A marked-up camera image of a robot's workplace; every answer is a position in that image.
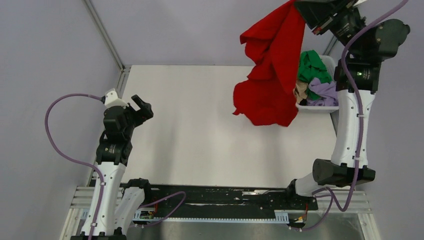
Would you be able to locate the red t shirt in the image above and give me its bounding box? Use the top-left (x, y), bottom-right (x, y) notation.
top-left (233, 0), bottom-right (306, 127)

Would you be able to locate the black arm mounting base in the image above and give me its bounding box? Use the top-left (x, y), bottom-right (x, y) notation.
top-left (121, 179), bottom-right (318, 220)

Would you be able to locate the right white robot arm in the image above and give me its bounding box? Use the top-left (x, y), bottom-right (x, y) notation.
top-left (285, 0), bottom-right (411, 209)

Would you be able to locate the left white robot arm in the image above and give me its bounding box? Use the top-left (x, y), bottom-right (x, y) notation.
top-left (71, 94), bottom-right (154, 240)

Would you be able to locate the white laundry basket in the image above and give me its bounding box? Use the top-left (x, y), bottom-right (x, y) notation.
top-left (296, 55), bottom-right (339, 114)

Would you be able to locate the green t shirt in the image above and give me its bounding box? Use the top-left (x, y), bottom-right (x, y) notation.
top-left (297, 50), bottom-right (333, 85)

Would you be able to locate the lilac t shirt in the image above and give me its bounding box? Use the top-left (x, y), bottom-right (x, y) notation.
top-left (306, 78), bottom-right (339, 107)

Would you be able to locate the beige t shirt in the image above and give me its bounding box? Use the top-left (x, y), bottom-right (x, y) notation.
top-left (293, 80), bottom-right (309, 105)

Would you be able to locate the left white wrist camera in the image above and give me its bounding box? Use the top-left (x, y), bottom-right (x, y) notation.
top-left (104, 88), bottom-right (129, 109)

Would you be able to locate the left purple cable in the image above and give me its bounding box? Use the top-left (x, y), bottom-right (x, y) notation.
top-left (44, 93), bottom-right (187, 240)

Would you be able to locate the grey slotted cable duct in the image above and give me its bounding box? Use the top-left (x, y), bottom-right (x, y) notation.
top-left (132, 210), bottom-right (290, 224)

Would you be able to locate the aluminium frame rail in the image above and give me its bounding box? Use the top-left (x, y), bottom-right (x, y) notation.
top-left (59, 186), bottom-right (382, 240)

